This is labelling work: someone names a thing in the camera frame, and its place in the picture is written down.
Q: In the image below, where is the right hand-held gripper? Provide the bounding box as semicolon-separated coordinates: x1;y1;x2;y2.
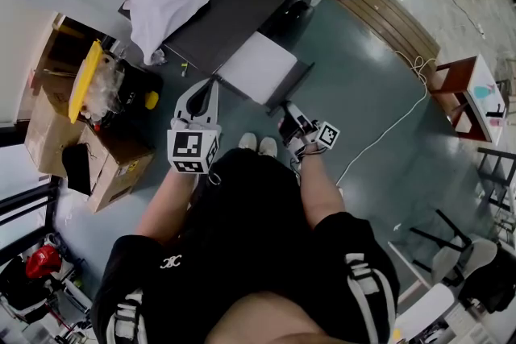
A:
277;100;341;163

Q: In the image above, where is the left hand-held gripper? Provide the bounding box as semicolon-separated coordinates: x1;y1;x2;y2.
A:
166;77;223;176

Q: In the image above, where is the white detergent drawer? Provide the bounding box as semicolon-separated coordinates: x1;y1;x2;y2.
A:
212;31;316;117

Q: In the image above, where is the person's left forearm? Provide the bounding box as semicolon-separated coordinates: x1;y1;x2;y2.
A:
134;168;203;247

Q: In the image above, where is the person's right forearm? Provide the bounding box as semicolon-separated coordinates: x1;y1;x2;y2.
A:
297;155;348;231

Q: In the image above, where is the black washing machine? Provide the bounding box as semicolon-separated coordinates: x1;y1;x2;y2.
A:
117;0;326;77

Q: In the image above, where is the large open cardboard box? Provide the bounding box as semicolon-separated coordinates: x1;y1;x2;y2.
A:
23;11;122;179

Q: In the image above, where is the person's white right shoe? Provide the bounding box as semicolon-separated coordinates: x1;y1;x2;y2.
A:
257;136;279;159

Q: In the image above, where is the person's white shoe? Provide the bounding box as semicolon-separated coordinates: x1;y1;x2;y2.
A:
257;136;279;159
238;132;258;152

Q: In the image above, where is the person's white left shoe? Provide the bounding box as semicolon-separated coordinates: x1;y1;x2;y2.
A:
238;132;258;152

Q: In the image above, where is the black toolbox yellow lid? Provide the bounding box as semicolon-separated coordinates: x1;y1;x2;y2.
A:
67;39;164;131

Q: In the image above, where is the white crumpled cloth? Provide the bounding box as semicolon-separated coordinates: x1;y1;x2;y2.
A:
122;0;211;66

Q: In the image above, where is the small cardboard box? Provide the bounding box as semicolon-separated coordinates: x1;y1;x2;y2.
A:
77;123;156;214

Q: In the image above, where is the wooden slatted board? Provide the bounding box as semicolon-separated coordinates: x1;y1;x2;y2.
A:
325;0;441;93

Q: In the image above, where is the person's black clothing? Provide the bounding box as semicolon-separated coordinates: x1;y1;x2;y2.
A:
89;147;401;344

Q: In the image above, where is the black cloth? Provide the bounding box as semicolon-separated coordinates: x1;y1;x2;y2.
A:
60;142;94;197

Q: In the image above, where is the red wooden stool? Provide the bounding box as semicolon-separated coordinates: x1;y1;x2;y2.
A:
427;53;510;145

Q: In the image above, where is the black metal rack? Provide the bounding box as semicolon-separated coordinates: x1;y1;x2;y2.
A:
0;172;62;267

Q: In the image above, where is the black chair white seat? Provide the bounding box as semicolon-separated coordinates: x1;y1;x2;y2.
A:
409;208;500;288

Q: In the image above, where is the red bag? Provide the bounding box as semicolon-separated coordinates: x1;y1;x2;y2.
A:
25;244;64;280

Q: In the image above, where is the white table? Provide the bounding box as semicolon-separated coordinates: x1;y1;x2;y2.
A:
391;280;457;344

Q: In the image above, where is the black bag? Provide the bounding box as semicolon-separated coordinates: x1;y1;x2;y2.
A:
458;247;516;316

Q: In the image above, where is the white cable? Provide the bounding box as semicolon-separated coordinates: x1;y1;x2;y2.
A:
335;51;439;187

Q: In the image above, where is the black metal frame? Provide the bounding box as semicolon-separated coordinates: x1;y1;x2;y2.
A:
476;146;516;211

